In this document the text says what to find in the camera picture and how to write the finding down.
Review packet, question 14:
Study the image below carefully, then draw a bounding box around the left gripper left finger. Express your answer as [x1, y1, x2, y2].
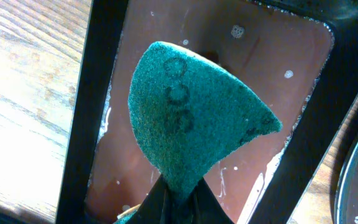
[129, 175, 172, 224]

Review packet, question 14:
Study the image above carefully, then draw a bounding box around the rectangular black tray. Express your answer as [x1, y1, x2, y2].
[55, 0, 358, 223]

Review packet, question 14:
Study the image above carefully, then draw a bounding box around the green kitchen sponge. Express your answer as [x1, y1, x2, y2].
[128, 41, 282, 223]

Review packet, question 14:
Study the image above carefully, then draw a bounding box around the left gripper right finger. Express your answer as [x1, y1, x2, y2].
[193, 179, 234, 224]

